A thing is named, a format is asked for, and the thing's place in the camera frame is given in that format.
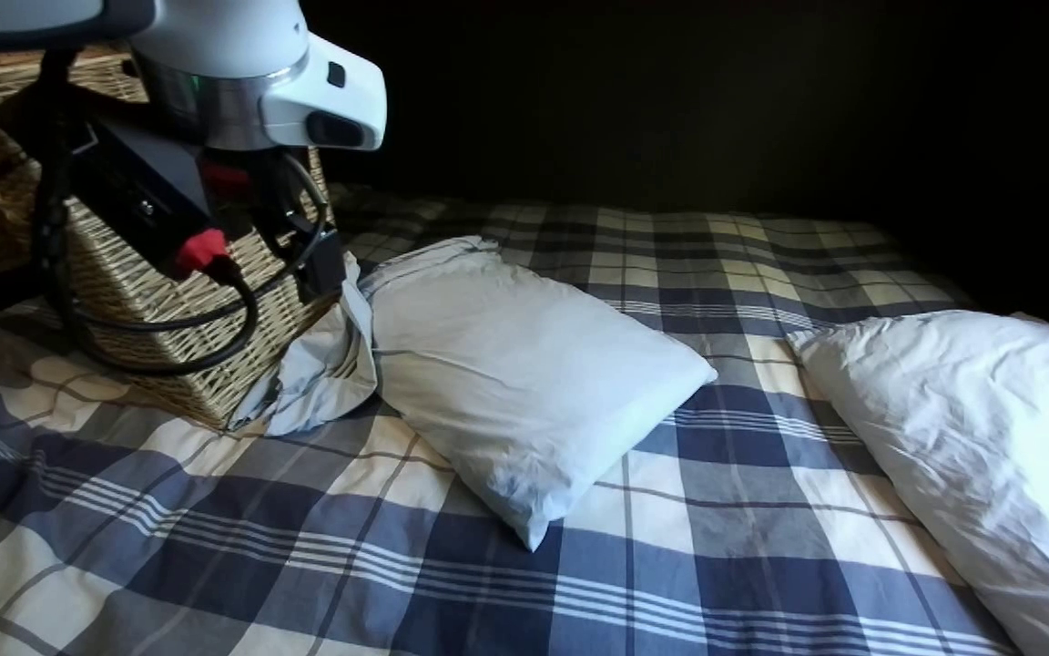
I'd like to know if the small white pillow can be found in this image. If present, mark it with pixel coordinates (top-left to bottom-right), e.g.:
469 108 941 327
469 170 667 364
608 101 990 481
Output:
230 234 723 557

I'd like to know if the blue white plaid bedspread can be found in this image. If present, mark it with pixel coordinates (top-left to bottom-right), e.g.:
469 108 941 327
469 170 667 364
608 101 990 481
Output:
0 186 1029 656

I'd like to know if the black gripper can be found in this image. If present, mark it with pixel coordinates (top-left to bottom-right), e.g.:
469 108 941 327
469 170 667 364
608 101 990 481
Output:
196 141 351 307

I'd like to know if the large white pillow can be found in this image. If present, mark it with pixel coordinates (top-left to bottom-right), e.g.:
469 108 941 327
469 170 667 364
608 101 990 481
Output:
786 307 1049 656

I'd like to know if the woven wicker basket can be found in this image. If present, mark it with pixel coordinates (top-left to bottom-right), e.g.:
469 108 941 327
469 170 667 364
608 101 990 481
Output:
0 47 354 430

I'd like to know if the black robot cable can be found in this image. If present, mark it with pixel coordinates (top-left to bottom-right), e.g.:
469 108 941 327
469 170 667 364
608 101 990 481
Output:
31 47 268 378

